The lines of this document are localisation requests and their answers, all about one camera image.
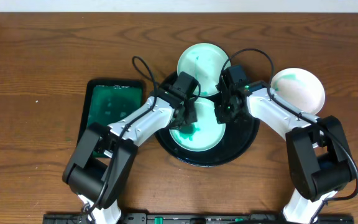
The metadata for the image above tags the green sponge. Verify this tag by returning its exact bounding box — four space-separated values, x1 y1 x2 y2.
178 124 200 141

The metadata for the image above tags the mint plate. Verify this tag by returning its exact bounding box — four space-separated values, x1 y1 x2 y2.
177 43 229 96
169 98 226 152

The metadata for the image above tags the white plate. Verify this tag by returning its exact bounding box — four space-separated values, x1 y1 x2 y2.
271 68 326 114

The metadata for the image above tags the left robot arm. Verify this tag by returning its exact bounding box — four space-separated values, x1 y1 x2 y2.
62 90 197 223

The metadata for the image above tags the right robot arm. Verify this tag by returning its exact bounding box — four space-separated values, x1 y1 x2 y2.
215 80 358 223

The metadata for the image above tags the round black tray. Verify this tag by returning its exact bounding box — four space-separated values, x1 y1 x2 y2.
154 70 260 167

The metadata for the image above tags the green rectangular tray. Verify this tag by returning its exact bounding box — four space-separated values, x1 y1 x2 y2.
77 78 144 140

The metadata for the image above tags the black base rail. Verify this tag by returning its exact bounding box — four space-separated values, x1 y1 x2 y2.
42 211 355 224

